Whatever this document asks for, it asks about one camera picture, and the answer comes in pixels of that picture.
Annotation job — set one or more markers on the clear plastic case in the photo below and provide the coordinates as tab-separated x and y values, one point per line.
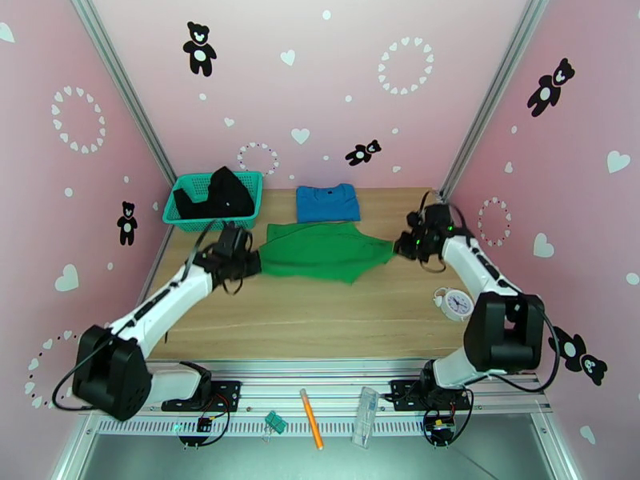
365	418

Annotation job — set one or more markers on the green t-shirt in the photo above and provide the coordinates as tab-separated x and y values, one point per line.
320	253

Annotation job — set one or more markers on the small upright bear sticker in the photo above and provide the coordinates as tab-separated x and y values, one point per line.
131	237

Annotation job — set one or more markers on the blue t-shirt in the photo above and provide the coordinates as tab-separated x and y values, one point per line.
325	206

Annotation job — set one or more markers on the orange pen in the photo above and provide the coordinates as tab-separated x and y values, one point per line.
311	418

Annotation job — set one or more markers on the circuit board with yellow connector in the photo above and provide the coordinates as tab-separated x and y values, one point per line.
440	427

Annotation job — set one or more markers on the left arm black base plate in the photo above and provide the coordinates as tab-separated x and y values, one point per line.
225	391

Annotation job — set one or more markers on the small black circuit board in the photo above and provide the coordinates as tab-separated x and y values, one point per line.
203	424

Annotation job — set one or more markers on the aluminium base frame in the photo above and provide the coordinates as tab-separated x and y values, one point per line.
325	378

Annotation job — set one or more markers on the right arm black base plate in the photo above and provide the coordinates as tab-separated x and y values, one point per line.
405	391

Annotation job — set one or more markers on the green binder clip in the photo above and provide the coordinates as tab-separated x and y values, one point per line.
272	417
280	427

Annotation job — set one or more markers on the white alarm clock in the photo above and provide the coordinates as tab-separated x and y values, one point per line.
457	303

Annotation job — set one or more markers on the aluminium frame post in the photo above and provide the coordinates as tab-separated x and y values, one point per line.
125	88
496	88

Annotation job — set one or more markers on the large tilted bear sticker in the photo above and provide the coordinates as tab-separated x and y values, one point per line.
536	108

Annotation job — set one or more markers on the upside down bear sticker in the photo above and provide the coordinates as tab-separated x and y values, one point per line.
595	371

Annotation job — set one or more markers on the black garment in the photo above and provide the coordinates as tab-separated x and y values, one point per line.
227	193

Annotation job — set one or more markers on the teal plastic basket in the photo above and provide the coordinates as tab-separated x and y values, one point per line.
172	213

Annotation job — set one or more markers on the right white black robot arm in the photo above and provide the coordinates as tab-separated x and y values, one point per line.
480	273

